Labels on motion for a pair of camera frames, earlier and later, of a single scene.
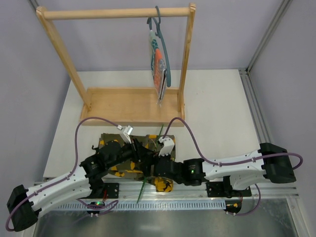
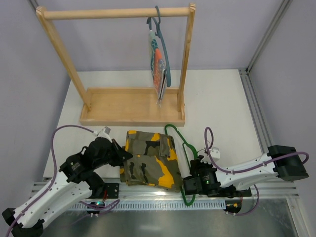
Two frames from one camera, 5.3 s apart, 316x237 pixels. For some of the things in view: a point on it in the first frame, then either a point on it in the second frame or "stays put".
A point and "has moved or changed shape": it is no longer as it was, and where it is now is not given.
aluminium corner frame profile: x=256 y=109 stays put
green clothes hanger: x=145 y=177 → x=189 y=141
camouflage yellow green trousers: x=136 y=168 has moved or changed shape
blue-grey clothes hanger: x=159 y=35 stays put
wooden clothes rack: x=129 y=107 stays put
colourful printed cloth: x=158 y=69 stays put
